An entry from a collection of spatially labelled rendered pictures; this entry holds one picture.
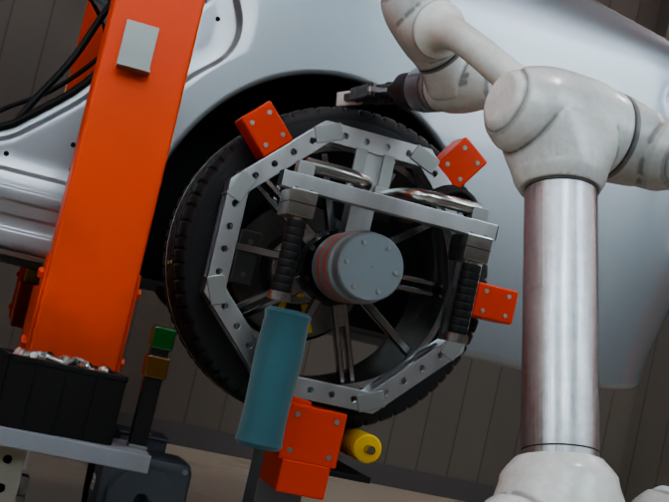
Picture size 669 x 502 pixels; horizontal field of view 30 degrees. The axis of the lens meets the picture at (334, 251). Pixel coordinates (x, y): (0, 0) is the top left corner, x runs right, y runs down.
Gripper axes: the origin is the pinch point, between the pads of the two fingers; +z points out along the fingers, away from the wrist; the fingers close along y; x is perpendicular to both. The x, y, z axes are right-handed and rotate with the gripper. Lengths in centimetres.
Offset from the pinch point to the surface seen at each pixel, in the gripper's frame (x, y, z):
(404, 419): -108, 336, 328
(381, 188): -19.2, -1.6, -13.7
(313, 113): -4.3, -8.9, 0.6
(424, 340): -49, 16, -11
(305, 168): -18.6, -27.1, -21.1
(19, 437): -67, -74, -12
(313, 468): -74, -10, -9
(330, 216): -24.8, -2.9, 0.0
